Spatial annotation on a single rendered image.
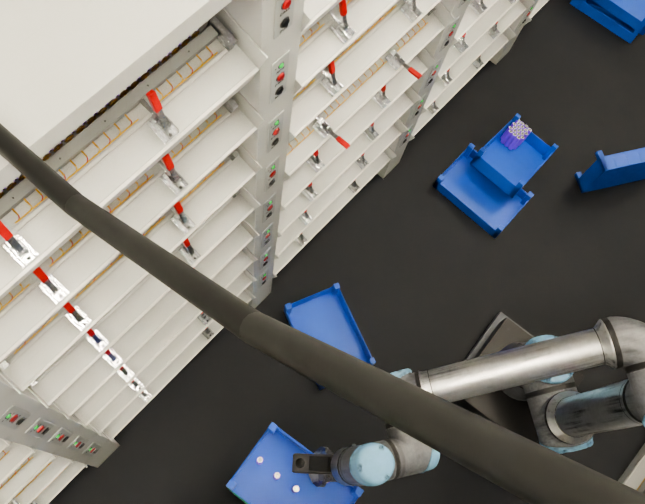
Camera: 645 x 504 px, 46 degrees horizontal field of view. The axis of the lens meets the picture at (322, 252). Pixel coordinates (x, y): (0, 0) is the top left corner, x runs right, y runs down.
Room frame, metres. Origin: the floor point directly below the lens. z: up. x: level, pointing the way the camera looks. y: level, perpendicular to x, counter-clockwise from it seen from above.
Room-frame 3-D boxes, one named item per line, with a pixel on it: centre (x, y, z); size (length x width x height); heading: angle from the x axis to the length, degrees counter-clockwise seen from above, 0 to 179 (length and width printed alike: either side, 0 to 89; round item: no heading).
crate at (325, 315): (0.61, -0.10, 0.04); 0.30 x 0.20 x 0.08; 40
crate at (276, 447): (0.09, -0.11, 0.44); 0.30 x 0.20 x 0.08; 70
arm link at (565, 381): (0.64, -0.74, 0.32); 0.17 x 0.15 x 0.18; 28
